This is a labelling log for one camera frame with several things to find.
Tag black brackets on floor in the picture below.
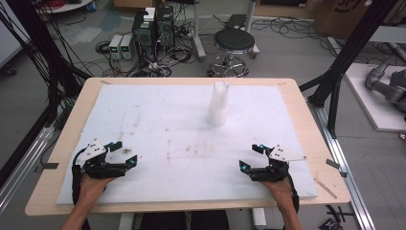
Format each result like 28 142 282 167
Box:
319 205 355 230

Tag white floor board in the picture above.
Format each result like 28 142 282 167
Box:
344 62 406 132

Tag stack of clear plastic cups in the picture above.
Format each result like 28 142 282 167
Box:
207 80 230 127

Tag right hand-held gripper cable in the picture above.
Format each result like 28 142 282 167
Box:
285 169 301 214

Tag grey desk leg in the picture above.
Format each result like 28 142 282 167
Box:
191 0 208 61
244 0 261 59

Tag person's right hand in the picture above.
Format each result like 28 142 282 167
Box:
259 176 297 211

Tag black round stool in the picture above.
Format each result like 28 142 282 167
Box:
207 28 260 79

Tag white round table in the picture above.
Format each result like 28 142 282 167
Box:
34 0 94 14

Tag tangle of floor cables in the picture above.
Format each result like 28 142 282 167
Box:
95 28 200 79

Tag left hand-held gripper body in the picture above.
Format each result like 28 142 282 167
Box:
74 138 130 180

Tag white table leg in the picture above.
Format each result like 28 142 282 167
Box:
251 208 267 230
118 212 137 230

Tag black computer tower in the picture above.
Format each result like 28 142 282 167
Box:
131 11 157 63
155 6 176 52

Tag light wooden table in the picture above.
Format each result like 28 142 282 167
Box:
24 77 352 217

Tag grey power supply unit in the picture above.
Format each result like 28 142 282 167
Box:
108 34 124 61
120 34 135 61

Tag black metal frame with cables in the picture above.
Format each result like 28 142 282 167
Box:
0 0 94 128

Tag brown cardboard box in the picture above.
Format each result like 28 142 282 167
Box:
312 0 406 39

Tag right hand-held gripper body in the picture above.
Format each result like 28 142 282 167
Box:
248 144 307 183

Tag person's left hand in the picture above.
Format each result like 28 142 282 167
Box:
76 173 116 206

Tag black metal frame post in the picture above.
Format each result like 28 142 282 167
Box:
299 0 400 139

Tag loose black floor cables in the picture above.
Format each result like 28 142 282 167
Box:
252 15 333 58

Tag white box on tower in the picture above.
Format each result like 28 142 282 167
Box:
143 7 156 23

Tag white foam mat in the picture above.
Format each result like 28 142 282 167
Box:
56 83 319 205

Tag person's dark trousers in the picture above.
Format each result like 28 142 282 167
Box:
140 210 231 230

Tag black flat case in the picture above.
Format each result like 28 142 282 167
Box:
224 13 248 31

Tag aluminium floor rail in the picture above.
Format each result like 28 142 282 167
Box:
307 99 377 230
0 126 56 213

